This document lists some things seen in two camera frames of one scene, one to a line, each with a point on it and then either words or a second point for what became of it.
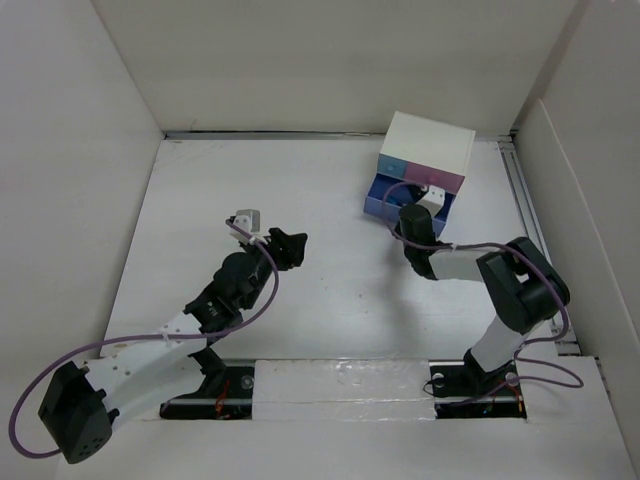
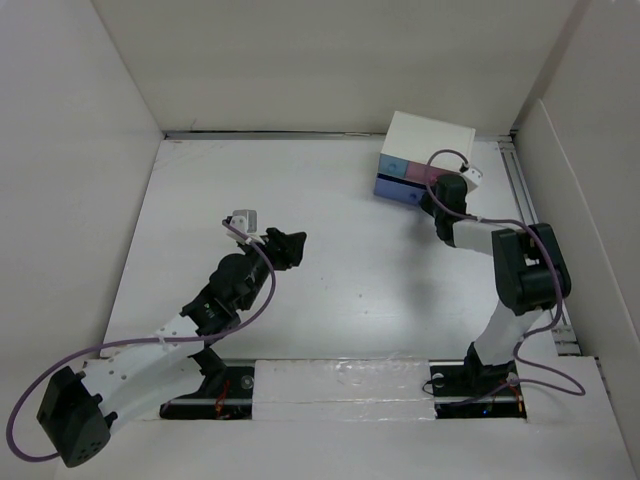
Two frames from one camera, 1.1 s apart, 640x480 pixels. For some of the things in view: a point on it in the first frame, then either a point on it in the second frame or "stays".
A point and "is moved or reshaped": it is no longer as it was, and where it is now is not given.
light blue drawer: (391, 166) stays
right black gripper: (398, 228) to (427, 202)
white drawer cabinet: (426, 152) stays
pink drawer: (443, 180) stays
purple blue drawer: (398, 197) is moved or reshaped
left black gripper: (284, 249) stays
